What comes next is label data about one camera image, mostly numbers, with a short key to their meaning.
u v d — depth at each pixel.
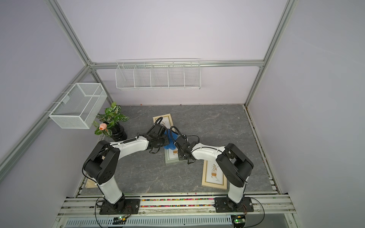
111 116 0.82
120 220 0.71
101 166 0.47
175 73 1.01
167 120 1.09
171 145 0.89
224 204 0.74
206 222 0.64
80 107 0.83
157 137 0.74
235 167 0.46
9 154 0.52
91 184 0.82
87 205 0.76
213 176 0.83
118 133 0.94
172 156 0.91
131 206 0.73
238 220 0.72
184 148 0.70
